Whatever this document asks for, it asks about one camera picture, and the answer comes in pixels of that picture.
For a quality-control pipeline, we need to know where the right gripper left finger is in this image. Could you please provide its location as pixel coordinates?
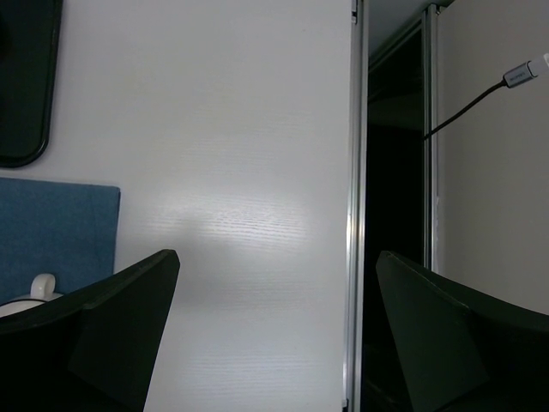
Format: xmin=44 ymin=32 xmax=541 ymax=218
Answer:
xmin=1 ymin=250 xmax=179 ymax=411

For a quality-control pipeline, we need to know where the blue cloth placemat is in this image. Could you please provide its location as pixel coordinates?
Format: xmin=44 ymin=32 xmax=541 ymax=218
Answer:
xmin=1 ymin=178 xmax=121 ymax=302

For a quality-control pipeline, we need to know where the white two-handled soup bowl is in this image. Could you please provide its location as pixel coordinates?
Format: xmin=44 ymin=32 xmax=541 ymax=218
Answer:
xmin=0 ymin=274 xmax=62 ymax=318

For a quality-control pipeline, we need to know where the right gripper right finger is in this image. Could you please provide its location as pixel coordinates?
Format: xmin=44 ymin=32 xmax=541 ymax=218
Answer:
xmin=376 ymin=251 xmax=548 ymax=411

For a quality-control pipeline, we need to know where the black rectangular tray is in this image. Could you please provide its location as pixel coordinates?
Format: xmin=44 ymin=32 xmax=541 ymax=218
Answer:
xmin=1 ymin=0 xmax=63 ymax=168

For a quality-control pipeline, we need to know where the black usb cable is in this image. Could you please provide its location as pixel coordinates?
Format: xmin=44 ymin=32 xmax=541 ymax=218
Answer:
xmin=422 ymin=53 xmax=549 ymax=142

